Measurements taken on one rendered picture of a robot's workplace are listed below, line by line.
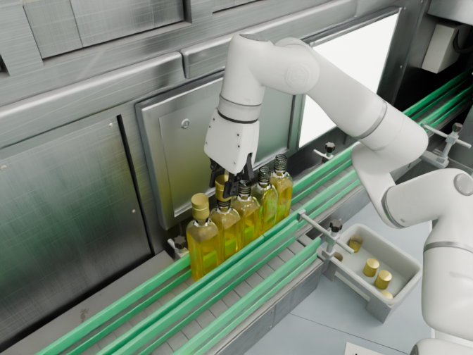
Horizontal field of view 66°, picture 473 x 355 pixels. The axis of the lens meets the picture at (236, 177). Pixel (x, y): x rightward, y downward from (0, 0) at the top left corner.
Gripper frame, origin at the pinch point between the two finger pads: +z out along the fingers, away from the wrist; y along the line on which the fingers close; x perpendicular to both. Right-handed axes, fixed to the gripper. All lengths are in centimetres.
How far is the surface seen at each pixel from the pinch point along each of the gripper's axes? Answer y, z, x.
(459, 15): -4, -36, 100
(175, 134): -12.6, -5.5, -3.8
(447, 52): -8, -23, 119
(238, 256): 4.1, 19.8, 5.8
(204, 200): 0.8, 2.1, -5.2
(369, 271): 23, 28, 41
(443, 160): 16, 7, 90
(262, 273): 7.4, 26.6, 12.7
